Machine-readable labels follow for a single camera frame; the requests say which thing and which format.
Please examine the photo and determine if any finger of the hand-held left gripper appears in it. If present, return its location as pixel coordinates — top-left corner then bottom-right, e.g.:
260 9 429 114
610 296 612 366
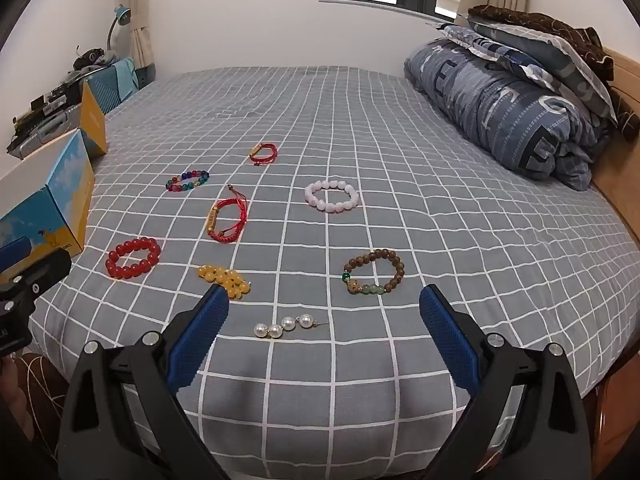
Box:
0 241 32 275
0 248 72 307

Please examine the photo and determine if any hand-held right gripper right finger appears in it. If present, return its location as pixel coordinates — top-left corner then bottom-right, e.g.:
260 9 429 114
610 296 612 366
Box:
419 284 593 480

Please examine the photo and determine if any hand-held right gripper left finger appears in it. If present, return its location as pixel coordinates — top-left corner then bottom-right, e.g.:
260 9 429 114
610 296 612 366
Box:
57 282 230 480

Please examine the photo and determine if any red bead bracelet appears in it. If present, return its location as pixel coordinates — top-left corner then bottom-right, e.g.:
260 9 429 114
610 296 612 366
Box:
105 236 162 279

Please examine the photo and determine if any blue and yellow cardboard box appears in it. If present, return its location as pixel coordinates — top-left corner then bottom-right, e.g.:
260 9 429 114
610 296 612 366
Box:
0 82 108 261

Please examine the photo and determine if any brown wooden bead bracelet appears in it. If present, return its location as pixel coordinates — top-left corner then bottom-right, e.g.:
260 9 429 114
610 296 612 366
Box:
341 249 405 297

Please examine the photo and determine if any rainbow bead bracelet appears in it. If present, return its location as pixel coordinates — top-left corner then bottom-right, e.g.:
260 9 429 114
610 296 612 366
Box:
165 170 210 193

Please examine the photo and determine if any pale pink bead bracelet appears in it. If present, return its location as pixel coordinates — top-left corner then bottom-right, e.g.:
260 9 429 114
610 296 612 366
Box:
304 179 362 214

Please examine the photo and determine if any brown white-lined cloth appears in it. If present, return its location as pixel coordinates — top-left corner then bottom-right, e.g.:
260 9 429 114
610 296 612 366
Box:
10 352 71 466

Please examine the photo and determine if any grey suitcase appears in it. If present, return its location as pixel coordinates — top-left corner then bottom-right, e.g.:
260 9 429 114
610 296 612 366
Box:
7 100 83 161

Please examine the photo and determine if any dark clutter on suitcase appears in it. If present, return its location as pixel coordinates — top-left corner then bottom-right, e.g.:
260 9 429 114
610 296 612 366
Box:
10 75 83 136

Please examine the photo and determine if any teal suitcase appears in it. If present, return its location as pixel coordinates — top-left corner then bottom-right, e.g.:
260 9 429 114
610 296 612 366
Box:
85 57 138 113

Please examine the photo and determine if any black bag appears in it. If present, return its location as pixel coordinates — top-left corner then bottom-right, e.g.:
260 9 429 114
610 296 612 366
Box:
74 49 118 72

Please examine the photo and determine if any teal cloth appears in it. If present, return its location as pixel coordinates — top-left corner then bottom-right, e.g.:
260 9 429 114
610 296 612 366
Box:
116 57 140 96

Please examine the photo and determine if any grey checked bedsheet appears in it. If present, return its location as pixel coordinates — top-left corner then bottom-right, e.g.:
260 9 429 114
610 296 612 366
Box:
27 65 633 466

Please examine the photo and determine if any blue letter-print folded quilt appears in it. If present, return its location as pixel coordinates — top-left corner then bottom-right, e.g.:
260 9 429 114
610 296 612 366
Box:
404 25 608 191

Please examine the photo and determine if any teal desk lamp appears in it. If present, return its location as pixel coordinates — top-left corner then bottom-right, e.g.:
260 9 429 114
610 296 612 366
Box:
106 4 132 53

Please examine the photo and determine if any grey patterned pillow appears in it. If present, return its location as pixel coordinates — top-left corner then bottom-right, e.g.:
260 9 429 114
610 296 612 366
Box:
465 15 618 121

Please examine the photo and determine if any yellow bead bracelet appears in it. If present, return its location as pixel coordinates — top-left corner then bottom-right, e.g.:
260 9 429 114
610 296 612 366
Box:
196 265 252 302

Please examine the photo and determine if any pearl bead string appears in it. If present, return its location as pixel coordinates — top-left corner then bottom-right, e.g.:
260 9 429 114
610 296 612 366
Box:
281 313 331 332

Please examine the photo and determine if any large red cord bracelet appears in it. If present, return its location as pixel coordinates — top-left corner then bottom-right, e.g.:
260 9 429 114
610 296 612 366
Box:
206 186 249 244

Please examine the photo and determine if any small red cord bracelet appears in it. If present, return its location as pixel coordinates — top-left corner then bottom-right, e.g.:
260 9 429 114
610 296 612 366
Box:
249 142 278 165

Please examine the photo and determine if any wooden bed frame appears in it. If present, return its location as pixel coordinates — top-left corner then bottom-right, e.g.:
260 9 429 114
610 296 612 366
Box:
585 47 640 480

